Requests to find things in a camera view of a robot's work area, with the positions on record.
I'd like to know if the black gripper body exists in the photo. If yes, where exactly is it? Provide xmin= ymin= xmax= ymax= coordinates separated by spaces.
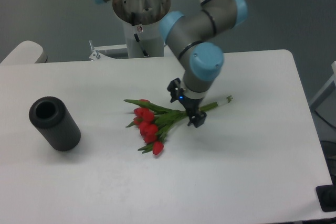
xmin=178 ymin=94 xmax=203 ymax=116

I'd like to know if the red tulip bouquet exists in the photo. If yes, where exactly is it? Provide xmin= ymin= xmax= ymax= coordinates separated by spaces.
xmin=123 ymin=94 xmax=234 ymax=156

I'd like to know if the black box at table edge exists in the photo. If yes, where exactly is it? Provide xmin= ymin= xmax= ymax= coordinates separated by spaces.
xmin=316 ymin=185 xmax=335 ymax=212

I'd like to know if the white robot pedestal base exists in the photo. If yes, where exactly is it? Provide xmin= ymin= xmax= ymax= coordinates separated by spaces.
xmin=88 ymin=0 xmax=171 ymax=61

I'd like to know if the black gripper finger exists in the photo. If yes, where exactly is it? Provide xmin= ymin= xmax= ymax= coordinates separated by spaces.
xmin=187 ymin=111 xmax=207 ymax=128
xmin=167 ymin=78 xmax=181 ymax=103

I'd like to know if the white furniture at right edge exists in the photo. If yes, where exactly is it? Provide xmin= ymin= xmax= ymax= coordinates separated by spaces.
xmin=308 ymin=61 xmax=335 ymax=129

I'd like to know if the white chair armrest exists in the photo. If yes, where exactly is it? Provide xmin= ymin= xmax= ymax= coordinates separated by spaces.
xmin=1 ymin=40 xmax=48 ymax=66

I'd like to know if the black ribbed cylindrical vase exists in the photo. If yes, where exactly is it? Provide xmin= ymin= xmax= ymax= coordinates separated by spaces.
xmin=29 ymin=97 xmax=81 ymax=152

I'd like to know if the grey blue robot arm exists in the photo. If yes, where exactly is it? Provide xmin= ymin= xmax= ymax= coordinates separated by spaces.
xmin=94 ymin=0 xmax=248 ymax=127

